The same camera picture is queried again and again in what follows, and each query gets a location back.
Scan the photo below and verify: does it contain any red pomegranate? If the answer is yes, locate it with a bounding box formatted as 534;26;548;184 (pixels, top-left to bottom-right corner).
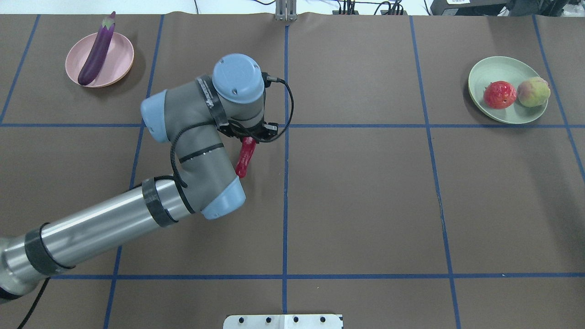
483;80;518;110

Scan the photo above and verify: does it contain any black power strip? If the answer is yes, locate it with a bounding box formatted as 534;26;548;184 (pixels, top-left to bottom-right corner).
332;0;407;16

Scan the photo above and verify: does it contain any purple eggplant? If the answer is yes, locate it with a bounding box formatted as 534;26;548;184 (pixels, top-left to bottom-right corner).
78;11;116;86

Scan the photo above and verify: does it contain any light green plate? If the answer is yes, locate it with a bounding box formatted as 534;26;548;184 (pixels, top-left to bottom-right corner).
468;56;552;124

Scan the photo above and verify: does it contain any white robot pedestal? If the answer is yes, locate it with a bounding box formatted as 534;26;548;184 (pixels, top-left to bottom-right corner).
222;314;344;329

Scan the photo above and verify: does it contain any pink plate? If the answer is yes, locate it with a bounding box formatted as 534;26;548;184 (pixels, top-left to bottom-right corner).
64;32;134;88

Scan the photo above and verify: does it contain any red chili pepper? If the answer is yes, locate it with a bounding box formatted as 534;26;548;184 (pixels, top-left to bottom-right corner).
235;137;257;178

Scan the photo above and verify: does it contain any black box top right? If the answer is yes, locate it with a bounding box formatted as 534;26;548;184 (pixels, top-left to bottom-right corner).
431;0;567;17

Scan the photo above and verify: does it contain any aluminium frame post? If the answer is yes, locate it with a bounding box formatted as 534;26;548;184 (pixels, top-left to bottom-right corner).
274;0;298;21

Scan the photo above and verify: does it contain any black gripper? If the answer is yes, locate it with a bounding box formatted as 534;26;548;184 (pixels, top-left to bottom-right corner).
218;119;280;143

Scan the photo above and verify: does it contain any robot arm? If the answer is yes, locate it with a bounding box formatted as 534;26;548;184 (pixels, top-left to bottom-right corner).
0;53;284;303

